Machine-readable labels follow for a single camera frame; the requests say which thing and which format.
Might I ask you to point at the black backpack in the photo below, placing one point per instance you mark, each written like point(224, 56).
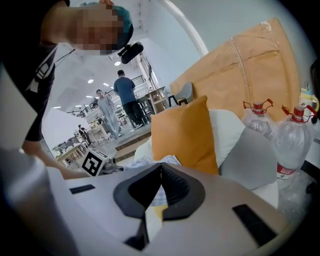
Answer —
point(315, 77)

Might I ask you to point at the grey chair black legs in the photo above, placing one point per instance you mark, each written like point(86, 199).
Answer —
point(186, 92)

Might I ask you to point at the person's black printed t-shirt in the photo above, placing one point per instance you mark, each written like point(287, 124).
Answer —
point(25, 87)

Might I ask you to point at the light wooden table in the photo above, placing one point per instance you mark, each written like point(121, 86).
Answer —
point(156, 97)
point(71, 152)

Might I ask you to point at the yellow teal drinking cup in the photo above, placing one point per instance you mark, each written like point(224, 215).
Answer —
point(307, 100)

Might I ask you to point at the white desk black legs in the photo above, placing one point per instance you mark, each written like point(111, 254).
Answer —
point(313, 152)

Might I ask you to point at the black head camera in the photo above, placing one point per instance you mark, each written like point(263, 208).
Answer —
point(131, 52)

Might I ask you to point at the orange plastic-wrapped mattress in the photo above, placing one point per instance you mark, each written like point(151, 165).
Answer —
point(250, 67)

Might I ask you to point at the large clear water bottle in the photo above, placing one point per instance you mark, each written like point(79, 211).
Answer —
point(292, 145)
point(257, 125)

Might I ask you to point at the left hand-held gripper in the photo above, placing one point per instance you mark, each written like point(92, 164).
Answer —
point(93, 162)

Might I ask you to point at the round ceiling light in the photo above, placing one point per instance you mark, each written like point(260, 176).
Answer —
point(117, 63)
point(90, 81)

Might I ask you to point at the wooden slatted step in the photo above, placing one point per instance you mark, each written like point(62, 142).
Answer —
point(130, 147)

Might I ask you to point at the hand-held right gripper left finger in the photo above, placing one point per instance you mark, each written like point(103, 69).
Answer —
point(100, 220)

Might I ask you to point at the teal head cap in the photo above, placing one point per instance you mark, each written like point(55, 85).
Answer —
point(126, 22)

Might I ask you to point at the person's left forearm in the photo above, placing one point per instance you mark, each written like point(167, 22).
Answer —
point(50, 162)

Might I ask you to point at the blue checked cloth shorts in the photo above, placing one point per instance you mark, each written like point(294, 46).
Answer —
point(172, 160)

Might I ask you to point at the white round armchair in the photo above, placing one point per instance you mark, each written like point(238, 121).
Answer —
point(245, 160)

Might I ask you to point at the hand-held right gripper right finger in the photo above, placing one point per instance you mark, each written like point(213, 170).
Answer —
point(212, 225)

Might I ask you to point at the orange cushion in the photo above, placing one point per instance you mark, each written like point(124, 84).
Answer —
point(182, 132)

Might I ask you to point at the person's head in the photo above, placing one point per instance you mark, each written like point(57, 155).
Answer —
point(95, 27)

